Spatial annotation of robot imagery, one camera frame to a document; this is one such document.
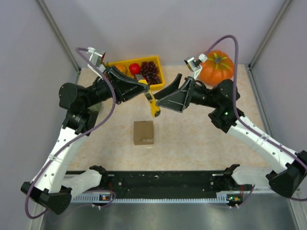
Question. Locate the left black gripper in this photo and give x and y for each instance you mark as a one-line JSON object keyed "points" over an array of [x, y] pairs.
{"points": [[117, 77]]}

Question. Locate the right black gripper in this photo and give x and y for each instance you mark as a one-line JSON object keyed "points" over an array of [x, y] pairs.
{"points": [[178, 101]]}

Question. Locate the yellow utility knife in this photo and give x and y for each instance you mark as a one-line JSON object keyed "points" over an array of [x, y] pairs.
{"points": [[155, 110]]}

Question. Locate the brown cardboard express box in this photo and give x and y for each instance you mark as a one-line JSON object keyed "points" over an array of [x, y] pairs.
{"points": [[143, 133]]}

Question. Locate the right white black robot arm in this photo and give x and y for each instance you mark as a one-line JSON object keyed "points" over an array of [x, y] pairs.
{"points": [[286, 168]]}

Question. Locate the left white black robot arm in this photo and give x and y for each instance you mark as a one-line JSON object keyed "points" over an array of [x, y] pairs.
{"points": [[49, 188]]}

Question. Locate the red toy tomato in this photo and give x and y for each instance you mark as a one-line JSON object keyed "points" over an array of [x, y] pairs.
{"points": [[134, 68]]}

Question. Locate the toy pineapple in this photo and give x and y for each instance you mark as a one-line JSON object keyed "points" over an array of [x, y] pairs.
{"points": [[120, 67]]}

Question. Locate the purple toy grapes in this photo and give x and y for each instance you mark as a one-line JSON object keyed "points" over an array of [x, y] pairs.
{"points": [[150, 71]]}

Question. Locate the yellow plastic tray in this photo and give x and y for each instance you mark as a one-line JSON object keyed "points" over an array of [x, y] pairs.
{"points": [[155, 59]]}

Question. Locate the green toy melon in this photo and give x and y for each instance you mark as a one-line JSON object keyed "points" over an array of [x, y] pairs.
{"points": [[97, 107]]}

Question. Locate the orange toy pumpkin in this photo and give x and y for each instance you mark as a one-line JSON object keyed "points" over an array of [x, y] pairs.
{"points": [[217, 68]]}

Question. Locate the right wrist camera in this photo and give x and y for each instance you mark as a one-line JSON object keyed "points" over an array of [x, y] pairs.
{"points": [[195, 64]]}

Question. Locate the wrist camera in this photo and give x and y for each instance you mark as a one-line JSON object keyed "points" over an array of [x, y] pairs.
{"points": [[195, 64], [96, 58]]}

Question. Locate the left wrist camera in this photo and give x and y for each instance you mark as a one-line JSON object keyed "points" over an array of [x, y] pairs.
{"points": [[96, 58]]}

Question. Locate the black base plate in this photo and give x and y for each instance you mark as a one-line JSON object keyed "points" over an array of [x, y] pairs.
{"points": [[168, 184]]}

